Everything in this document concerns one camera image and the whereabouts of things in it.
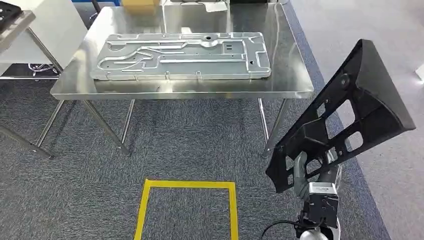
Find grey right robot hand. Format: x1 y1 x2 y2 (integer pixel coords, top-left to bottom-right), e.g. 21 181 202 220
293 150 343 201

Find black plastic panel part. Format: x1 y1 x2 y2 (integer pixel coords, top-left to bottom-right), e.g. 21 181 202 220
265 39 417 194

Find yellow floor tape marking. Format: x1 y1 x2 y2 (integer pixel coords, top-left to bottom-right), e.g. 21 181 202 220
133 178 240 240

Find large steel table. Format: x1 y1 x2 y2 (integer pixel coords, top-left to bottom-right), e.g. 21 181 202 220
34 0 315 159

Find stamped metal tray panel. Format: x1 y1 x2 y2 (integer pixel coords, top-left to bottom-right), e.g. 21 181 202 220
90 31 272 82

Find white paper sheet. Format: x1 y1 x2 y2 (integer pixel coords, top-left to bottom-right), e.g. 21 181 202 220
202 0 230 13

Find yellow box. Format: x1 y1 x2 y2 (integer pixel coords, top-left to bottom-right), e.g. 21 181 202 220
120 0 161 15

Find small steel side table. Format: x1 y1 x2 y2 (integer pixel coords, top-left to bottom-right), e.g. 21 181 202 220
0 9 64 159

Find black part on side table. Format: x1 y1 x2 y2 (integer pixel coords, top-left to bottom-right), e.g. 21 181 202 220
0 0 23 33

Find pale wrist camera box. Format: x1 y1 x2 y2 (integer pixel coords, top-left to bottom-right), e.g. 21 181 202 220
302 181 340 230

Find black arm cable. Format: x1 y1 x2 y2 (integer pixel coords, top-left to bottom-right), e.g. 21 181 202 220
259 219 307 240

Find loose cables under cabinet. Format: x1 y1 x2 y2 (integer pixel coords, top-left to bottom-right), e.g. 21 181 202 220
27 62 57 74

